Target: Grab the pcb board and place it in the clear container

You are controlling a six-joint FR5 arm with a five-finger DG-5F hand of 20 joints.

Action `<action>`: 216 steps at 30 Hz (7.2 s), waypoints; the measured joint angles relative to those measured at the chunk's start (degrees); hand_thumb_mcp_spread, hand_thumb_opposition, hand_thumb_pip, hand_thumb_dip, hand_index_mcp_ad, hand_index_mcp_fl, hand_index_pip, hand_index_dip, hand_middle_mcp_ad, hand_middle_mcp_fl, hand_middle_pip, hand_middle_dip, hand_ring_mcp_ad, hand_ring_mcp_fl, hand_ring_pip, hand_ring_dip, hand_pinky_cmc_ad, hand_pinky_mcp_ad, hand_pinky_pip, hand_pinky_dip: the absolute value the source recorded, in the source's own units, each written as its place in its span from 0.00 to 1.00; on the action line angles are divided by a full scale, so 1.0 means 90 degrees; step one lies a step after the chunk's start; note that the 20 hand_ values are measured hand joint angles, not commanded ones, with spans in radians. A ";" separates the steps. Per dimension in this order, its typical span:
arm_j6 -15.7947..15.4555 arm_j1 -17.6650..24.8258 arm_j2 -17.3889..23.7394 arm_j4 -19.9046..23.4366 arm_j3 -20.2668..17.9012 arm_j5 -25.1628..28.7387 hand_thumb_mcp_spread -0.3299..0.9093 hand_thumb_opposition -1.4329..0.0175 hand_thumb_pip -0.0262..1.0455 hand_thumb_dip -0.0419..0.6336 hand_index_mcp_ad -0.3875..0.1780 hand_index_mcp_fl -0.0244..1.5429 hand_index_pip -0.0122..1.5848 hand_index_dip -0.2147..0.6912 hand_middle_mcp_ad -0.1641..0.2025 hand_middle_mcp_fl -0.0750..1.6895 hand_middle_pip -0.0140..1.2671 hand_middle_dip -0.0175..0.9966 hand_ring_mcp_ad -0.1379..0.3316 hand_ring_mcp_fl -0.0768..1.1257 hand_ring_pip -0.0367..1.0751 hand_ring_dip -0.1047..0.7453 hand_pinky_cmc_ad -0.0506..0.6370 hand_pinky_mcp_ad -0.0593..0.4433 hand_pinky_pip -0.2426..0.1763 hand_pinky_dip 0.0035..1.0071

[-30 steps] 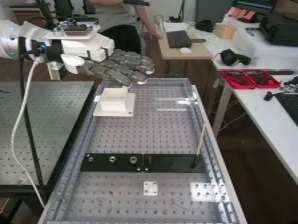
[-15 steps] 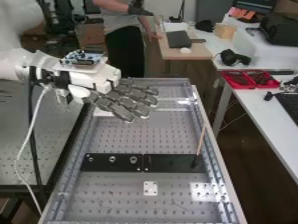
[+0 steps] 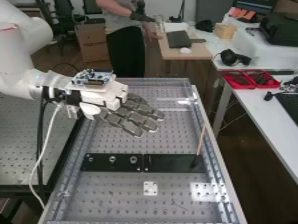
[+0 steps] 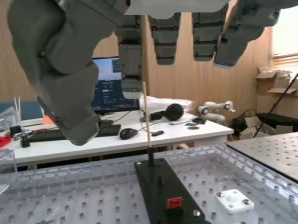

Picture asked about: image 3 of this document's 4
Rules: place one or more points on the person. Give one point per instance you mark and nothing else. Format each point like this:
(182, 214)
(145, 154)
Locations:
(123, 46)

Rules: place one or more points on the cardboard box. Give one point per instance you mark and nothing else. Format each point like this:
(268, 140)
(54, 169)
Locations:
(93, 43)

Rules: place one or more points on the wooden desk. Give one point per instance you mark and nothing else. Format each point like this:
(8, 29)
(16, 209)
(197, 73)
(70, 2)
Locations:
(194, 55)

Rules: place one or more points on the small white jointed device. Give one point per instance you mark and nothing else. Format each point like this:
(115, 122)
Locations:
(291, 85)

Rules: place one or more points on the white desk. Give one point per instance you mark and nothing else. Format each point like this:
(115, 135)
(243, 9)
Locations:
(270, 56)
(266, 120)

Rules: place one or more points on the thin stick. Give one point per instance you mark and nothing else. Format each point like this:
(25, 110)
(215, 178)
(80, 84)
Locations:
(199, 141)

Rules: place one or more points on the small wooden box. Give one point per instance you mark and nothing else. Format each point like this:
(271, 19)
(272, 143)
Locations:
(223, 30)

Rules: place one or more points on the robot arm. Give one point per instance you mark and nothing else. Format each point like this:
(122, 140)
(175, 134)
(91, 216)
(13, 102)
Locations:
(21, 43)

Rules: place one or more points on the white mouse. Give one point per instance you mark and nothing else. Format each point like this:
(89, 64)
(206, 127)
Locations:
(185, 50)

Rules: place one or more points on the black bag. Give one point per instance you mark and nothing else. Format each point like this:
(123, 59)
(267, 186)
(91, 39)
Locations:
(280, 30)

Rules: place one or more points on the small white box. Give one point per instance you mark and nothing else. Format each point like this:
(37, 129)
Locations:
(150, 188)

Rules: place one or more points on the black keyboard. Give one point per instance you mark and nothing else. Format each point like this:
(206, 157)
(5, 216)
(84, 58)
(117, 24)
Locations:
(288, 106)

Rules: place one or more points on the black chair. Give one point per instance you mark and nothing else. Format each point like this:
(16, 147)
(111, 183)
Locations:
(60, 15)

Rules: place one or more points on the black plate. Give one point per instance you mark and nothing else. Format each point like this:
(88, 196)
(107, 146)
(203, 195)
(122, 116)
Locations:
(173, 163)

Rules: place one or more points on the metal bearing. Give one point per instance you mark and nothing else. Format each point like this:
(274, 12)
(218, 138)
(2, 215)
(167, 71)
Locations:
(133, 160)

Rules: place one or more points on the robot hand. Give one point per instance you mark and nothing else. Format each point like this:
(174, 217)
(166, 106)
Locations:
(110, 100)

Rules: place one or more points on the clear box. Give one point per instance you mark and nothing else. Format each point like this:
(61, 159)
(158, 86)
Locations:
(213, 156)

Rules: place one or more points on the red tray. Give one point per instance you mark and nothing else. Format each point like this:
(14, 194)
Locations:
(263, 78)
(238, 80)

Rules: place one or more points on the black headphones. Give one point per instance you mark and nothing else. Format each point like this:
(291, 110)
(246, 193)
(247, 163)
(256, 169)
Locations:
(230, 56)

